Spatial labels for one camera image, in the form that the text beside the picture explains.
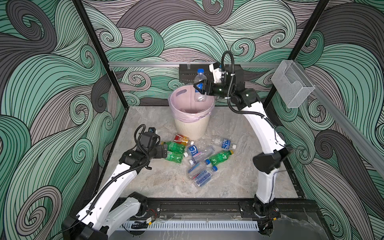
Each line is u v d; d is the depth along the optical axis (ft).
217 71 2.06
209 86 2.01
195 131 2.94
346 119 1.97
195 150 2.94
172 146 3.00
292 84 2.60
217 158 2.91
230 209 2.44
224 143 3.03
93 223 1.22
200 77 2.21
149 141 1.87
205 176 2.61
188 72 3.01
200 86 2.18
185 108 3.31
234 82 1.73
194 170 2.79
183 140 3.11
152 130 2.23
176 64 3.11
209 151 3.07
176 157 2.93
